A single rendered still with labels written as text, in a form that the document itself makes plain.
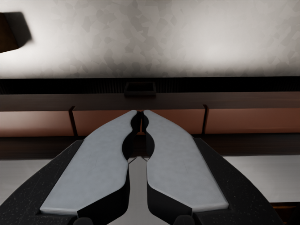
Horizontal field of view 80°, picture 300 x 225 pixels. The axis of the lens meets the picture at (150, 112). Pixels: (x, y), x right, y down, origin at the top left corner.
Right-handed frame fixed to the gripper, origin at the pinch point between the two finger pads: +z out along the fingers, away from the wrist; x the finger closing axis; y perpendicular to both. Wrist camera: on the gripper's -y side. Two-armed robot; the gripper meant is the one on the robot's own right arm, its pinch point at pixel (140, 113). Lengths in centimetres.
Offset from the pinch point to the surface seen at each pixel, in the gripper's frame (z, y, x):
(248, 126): 9.9, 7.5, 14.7
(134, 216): 5.6, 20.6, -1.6
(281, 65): 24.4, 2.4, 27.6
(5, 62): 24.4, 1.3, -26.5
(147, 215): 5.6, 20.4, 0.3
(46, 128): 9.8, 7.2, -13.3
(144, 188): 5.6, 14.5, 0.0
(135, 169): 5.6, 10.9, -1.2
